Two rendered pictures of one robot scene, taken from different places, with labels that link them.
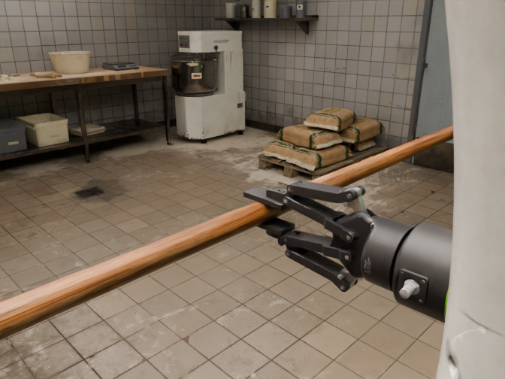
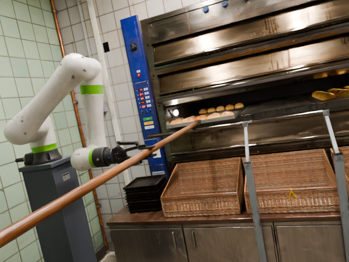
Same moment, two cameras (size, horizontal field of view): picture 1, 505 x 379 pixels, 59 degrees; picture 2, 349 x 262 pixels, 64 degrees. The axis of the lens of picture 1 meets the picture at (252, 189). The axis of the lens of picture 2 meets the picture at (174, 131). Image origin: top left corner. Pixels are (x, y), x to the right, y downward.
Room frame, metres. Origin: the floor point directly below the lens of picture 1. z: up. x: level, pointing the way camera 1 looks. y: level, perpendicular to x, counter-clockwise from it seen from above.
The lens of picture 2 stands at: (1.73, -0.42, 1.40)
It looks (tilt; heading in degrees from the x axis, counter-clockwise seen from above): 6 degrees down; 155
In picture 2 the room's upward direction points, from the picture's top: 11 degrees counter-clockwise
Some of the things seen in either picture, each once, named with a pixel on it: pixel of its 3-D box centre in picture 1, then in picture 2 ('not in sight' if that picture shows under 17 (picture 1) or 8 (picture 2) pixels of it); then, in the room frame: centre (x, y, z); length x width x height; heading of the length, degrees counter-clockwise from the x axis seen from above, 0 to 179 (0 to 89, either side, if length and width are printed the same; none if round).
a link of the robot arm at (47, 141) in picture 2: not in sight; (39, 133); (0.09, -0.43, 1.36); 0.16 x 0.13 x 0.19; 149
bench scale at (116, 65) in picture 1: (120, 65); not in sight; (5.42, 1.55, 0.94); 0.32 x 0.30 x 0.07; 45
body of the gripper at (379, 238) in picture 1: (370, 247); (117, 155); (0.45, -0.13, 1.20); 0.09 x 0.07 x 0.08; 46
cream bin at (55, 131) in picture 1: (43, 128); not in sight; (4.67, 2.23, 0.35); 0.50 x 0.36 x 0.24; 46
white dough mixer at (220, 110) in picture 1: (205, 86); not in sight; (5.73, 0.60, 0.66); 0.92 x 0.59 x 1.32; 135
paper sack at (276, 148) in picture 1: (293, 146); not in sight; (4.47, -0.42, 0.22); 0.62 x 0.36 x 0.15; 140
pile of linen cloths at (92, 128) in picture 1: (88, 129); not in sight; (5.01, 1.88, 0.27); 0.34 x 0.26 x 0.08; 141
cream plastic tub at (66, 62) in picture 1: (71, 62); not in sight; (5.03, 1.98, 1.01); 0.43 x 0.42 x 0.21; 135
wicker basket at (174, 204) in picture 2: not in sight; (204, 185); (-0.10, 0.59, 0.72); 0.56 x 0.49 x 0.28; 46
